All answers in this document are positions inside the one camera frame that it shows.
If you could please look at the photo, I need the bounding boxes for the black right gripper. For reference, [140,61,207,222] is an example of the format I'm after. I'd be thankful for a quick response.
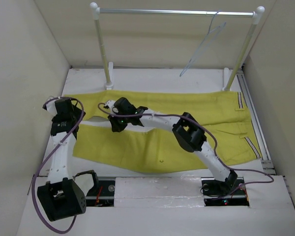
[108,109,129,132]

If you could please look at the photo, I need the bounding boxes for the yellow-green trousers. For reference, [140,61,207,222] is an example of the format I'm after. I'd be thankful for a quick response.
[73,90,262,173]

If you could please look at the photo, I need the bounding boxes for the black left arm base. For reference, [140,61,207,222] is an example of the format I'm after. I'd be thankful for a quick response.
[86,177,116,207]

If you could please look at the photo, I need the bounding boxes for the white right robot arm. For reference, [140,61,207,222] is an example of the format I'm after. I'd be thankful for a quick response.
[103,97,237,196]

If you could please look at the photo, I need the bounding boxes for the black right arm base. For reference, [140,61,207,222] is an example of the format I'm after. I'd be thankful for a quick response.
[200,177,249,207]

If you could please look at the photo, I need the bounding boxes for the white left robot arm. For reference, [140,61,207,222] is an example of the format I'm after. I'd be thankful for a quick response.
[37,97,100,221]

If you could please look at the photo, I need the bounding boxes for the white and silver clothes rack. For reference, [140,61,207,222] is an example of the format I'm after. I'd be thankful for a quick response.
[89,2,266,91]

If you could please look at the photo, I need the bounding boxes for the light blue wire hanger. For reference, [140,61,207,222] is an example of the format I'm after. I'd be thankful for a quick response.
[179,10,226,77]

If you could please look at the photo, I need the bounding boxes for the aluminium rail at right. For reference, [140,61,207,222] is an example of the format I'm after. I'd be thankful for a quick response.
[236,71,276,175]

